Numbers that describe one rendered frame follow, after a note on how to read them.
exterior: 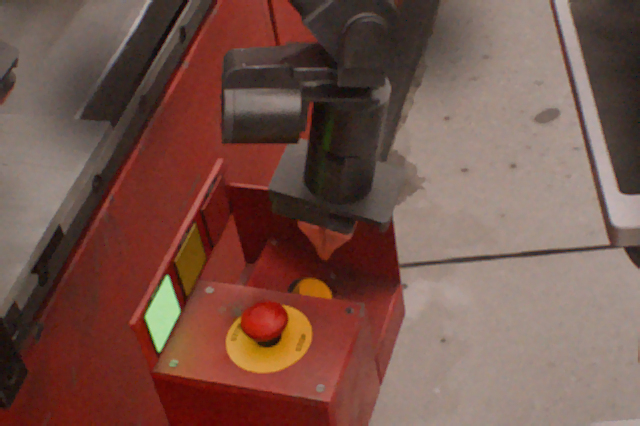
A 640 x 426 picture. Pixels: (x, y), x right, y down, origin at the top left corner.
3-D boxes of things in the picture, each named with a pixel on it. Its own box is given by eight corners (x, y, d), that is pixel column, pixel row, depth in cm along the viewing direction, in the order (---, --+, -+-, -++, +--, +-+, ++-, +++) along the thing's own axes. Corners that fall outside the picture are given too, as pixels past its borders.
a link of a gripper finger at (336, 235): (286, 212, 104) (295, 140, 97) (361, 234, 103) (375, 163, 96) (262, 267, 100) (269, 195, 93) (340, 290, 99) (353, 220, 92)
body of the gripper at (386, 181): (289, 151, 98) (296, 87, 92) (404, 183, 97) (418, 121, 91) (265, 203, 94) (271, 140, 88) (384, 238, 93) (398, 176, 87)
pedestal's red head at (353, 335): (349, 488, 97) (319, 354, 85) (178, 454, 102) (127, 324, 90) (407, 312, 110) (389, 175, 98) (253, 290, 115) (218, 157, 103)
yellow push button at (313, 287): (317, 330, 105) (327, 320, 104) (281, 310, 105) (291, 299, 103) (329, 300, 108) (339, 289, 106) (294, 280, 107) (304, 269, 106)
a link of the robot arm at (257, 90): (394, 17, 79) (374, -24, 87) (228, 14, 78) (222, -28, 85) (378, 169, 85) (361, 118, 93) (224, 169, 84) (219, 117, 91)
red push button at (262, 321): (285, 365, 93) (277, 336, 91) (239, 357, 94) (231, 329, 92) (300, 328, 96) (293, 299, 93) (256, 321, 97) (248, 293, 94)
